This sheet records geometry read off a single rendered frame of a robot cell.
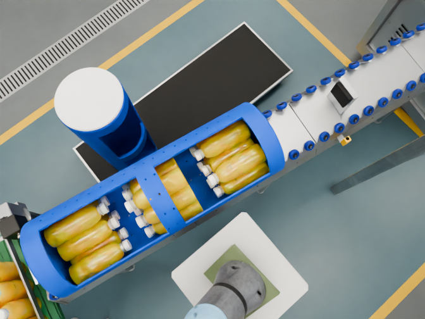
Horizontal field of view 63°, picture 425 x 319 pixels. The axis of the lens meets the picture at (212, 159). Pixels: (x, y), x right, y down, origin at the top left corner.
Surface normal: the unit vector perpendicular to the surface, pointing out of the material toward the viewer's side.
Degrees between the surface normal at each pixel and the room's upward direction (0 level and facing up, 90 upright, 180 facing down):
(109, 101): 0
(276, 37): 0
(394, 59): 0
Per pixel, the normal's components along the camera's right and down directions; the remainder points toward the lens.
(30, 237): -0.22, -0.58
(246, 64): 0.00, -0.25
